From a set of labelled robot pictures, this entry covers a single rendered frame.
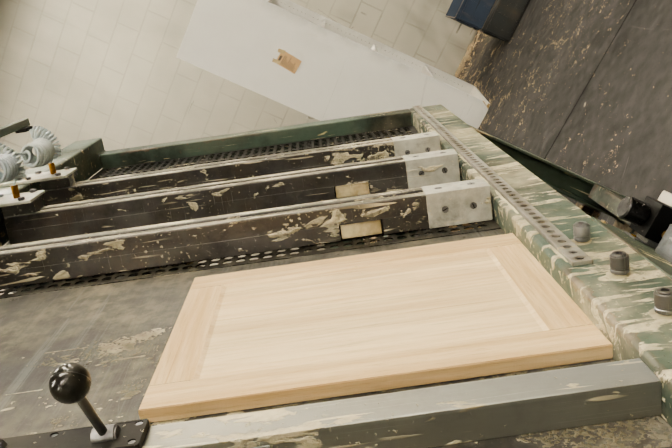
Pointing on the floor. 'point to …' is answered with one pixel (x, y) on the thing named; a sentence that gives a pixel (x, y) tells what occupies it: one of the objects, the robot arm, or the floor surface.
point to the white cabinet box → (311, 58)
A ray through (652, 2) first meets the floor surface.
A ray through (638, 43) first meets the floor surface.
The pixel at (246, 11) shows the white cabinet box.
